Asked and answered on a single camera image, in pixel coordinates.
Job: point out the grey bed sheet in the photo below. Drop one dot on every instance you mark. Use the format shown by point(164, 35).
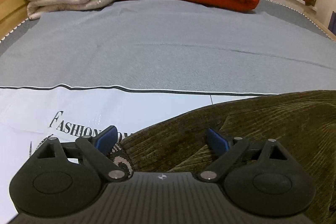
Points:
point(171, 45)

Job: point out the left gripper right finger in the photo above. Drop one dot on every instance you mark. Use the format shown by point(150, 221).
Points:
point(262, 178)

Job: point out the dark olive corduroy pants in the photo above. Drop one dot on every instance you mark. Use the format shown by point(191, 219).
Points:
point(304, 123)

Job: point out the white printed deer mat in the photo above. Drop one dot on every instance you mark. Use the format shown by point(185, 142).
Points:
point(28, 115)

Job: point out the purple board by wall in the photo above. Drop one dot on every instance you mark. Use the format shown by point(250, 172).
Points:
point(332, 23)

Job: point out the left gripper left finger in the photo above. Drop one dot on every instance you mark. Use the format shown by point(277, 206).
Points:
point(63, 178)

